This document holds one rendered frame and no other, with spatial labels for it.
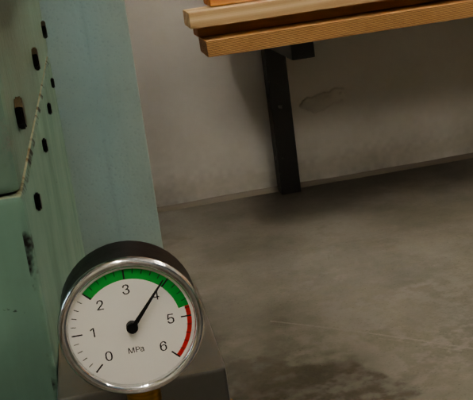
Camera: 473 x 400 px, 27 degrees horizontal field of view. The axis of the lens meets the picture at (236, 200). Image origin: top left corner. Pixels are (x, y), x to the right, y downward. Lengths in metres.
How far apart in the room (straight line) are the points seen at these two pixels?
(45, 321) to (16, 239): 0.04
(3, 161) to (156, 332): 0.11
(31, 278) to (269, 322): 1.62
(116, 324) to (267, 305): 1.76
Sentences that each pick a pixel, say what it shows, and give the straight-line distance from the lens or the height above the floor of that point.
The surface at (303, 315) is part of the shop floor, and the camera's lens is 2.11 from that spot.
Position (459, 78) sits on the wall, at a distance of 3.15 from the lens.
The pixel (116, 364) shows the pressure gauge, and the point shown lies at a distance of 0.44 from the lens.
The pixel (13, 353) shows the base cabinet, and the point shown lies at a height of 0.63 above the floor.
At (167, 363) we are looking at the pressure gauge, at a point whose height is 0.64.
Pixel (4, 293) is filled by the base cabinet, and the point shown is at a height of 0.66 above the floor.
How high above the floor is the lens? 0.82
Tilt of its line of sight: 16 degrees down
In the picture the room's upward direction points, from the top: 8 degrees counter-clockwise
